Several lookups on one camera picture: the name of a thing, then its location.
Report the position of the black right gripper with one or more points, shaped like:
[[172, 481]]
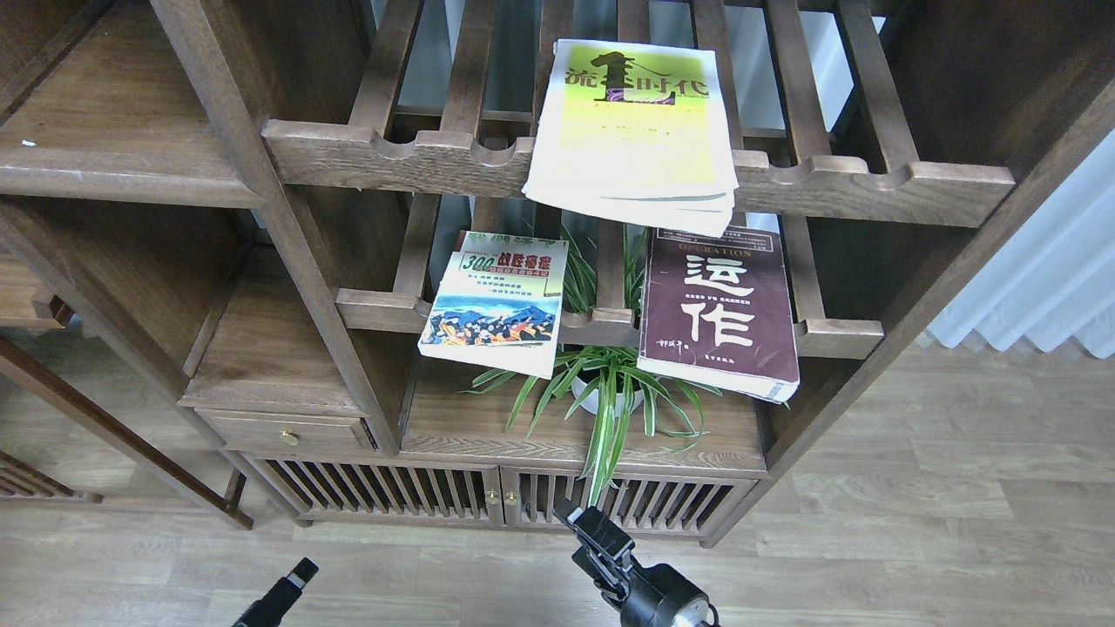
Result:
[[654, 596]]

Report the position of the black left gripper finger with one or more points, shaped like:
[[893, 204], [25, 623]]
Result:
[[271, 608]]

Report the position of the maroon hardcover book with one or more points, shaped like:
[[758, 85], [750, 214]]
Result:
[[717, 311]]

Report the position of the right slatted cabinet door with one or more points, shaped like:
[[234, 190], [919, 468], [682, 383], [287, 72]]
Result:
[[642, 505]]

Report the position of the slatted cabinet door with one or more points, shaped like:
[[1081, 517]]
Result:
[[642, 505], [394, 491]]

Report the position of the white plant pot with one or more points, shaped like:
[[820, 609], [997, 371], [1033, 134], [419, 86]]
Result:
[[587, 395]]

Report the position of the green spider plant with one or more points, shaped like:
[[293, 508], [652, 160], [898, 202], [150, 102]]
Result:
[[615, 363]]

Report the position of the left slatted cabinet door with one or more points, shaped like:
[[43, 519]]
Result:
[[394, 491]]

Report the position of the wooden drawer with brass knob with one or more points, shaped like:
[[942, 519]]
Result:
[[255, 431]]

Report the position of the colorful illustrated paperback book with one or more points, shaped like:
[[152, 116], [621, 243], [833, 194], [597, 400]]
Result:
[[499, 304]]

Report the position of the dark wooden bookshelf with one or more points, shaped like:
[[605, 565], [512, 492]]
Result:
[[240, 196]]

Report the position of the yellow green cover book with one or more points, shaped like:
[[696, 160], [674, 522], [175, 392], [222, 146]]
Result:
[[636, 133]]

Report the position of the white pleated curtain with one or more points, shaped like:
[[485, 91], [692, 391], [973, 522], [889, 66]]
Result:
[[1054, 280]]

